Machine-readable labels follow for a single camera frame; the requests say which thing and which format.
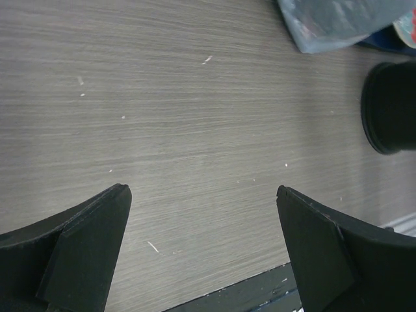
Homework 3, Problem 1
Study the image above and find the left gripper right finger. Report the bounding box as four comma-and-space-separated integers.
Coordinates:
276, 186, 415, 311

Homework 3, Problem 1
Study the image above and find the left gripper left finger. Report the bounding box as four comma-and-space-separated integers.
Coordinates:
1, 184, 132, 311

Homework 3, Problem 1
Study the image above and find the black trash bin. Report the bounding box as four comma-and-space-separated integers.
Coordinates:
360, 60, 415, 155

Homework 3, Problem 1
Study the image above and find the blue plastic bag of bags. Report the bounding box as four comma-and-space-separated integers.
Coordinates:
277, 1, 415, 54

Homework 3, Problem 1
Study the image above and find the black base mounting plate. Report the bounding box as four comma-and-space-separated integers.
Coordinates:
167, 263, 304, 312

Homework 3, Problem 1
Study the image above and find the blue tray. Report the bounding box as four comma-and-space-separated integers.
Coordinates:
357, 25, 415, 57

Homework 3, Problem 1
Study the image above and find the red bowl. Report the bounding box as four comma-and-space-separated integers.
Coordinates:
393, 8, 416, 49

